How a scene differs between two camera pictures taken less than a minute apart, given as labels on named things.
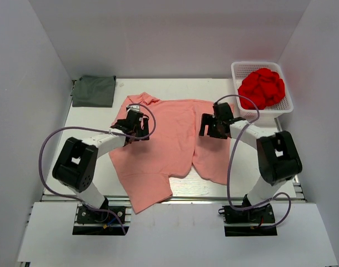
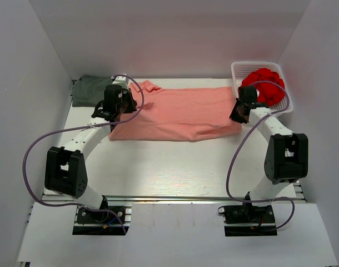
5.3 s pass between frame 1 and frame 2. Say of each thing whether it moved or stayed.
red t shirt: stayed
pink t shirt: moved
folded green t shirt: stayed
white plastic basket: stayed
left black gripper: moved
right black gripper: moved
